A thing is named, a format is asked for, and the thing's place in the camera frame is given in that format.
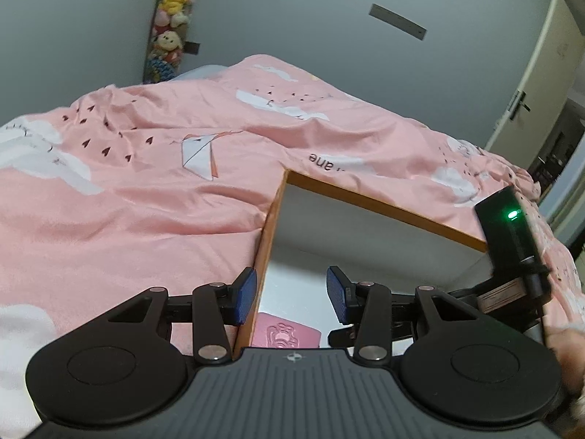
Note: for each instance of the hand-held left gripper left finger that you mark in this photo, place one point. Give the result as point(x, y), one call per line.
point(246, 297)

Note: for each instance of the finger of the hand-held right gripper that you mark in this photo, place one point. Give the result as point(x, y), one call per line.
point(340, 338)

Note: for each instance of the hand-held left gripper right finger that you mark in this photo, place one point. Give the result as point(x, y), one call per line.
point(336, 295)

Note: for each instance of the brown-edged white cardboard box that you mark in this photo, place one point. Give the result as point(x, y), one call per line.
point(365, 238)

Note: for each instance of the person's right hand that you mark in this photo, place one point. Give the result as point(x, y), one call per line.
point(566, 352)

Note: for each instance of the pink embossed box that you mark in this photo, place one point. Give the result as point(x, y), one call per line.
point(283, 331)

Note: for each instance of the pink printed blanket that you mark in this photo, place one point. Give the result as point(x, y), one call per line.
point(137, 215)

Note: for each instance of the cream door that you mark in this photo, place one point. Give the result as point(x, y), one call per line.
point(534, 82)

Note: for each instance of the grey pillow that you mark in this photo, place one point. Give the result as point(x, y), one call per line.
point(201, 72)

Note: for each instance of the column of plush toys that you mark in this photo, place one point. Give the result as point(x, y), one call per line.
point(171, 4)

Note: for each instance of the grey wall strip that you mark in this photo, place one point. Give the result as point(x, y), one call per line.
point(397, 21)

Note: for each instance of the small black wall fixture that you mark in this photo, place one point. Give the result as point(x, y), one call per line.
point(194, 47)

